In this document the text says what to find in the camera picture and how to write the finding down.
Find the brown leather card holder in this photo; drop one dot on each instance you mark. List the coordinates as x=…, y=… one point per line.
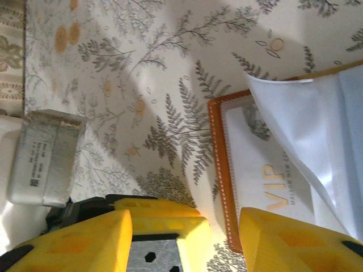
x=218, y=158

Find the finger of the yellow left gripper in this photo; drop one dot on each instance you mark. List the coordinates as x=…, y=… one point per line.
x=195, y=243
x=158, y=207

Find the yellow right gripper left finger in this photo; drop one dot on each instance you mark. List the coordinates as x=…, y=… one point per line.
x=85, y=249

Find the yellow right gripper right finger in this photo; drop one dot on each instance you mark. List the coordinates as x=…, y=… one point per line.
x=283, y=249

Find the white VIP card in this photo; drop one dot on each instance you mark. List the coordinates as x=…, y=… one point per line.
x=269, y=181

